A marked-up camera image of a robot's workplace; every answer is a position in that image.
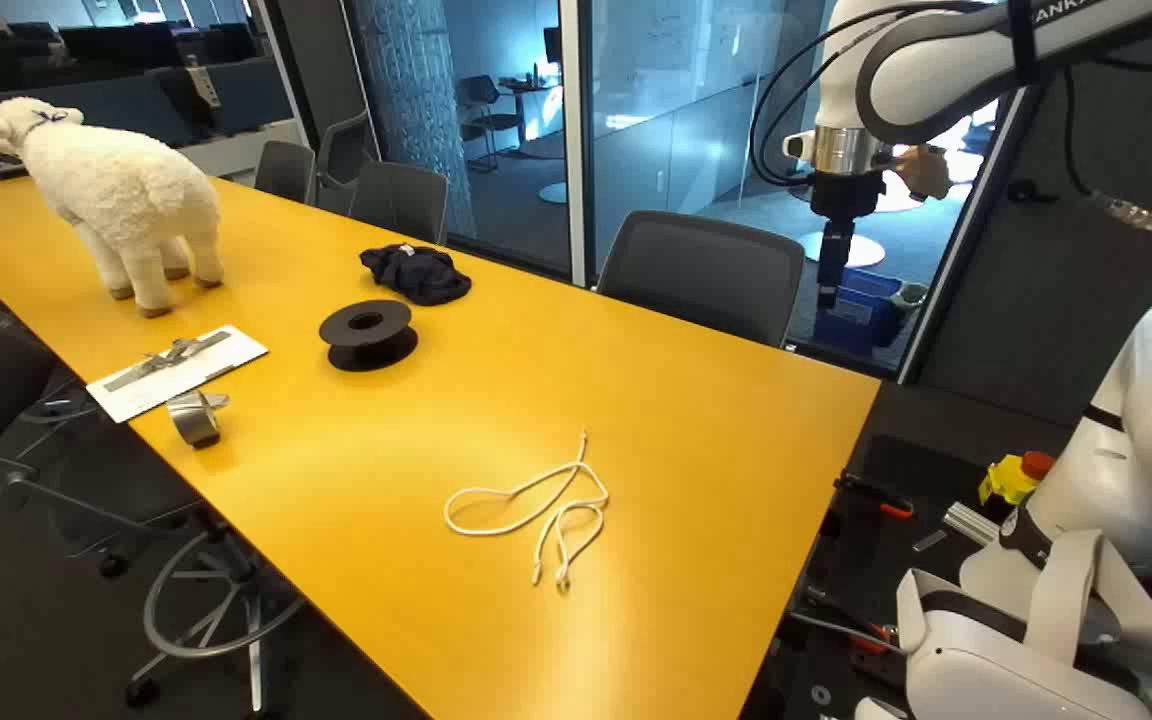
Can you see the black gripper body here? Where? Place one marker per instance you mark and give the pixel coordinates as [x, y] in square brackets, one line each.
[846, 197]

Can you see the blue bin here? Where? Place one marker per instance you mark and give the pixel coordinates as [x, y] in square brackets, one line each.
[869, 315]

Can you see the grey office chair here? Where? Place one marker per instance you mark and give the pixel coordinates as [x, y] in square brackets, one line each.
[284, 171]
[701, 278]
[398, 203]

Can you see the yellow red emergency stop button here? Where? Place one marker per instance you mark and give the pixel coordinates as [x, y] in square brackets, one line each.
[1013, 478]

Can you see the dark navy cap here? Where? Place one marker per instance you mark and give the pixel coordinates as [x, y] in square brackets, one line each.
[417, 274]

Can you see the black filament spool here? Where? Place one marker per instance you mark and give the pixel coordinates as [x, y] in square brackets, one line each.
[365, 335]

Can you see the white paper sheet with tool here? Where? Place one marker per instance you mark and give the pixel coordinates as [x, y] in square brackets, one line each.
[179, 370]

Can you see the white plush sheep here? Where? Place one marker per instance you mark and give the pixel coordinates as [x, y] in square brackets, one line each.
[121, 187]

